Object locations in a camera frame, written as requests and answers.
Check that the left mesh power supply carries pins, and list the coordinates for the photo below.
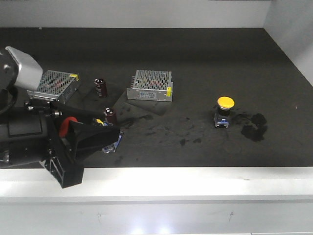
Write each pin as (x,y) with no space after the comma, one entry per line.
(56,85)

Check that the rear maroon capacitor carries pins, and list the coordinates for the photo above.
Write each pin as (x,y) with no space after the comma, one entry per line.
(101,87)

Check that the maroon capacitor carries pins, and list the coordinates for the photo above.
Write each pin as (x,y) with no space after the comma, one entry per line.
(110,115)
(101,87)

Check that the red mushroom push button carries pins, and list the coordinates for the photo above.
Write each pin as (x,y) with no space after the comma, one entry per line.
(64,133)

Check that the right mesh power supply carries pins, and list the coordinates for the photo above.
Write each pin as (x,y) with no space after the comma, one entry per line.
(151,85)

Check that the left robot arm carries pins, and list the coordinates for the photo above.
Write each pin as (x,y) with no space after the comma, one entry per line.
(20,70)

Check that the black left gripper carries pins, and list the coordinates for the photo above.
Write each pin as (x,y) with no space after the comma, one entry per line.
(28,135)

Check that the front maroon capacitor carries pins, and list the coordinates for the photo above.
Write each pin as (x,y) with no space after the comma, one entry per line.
(110,115)

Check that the yellow mushroom push button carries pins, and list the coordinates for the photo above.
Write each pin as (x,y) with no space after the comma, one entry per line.
(222,113)

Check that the mesh power supply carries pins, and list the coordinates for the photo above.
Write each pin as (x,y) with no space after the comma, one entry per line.
(151,85)
(56,85)

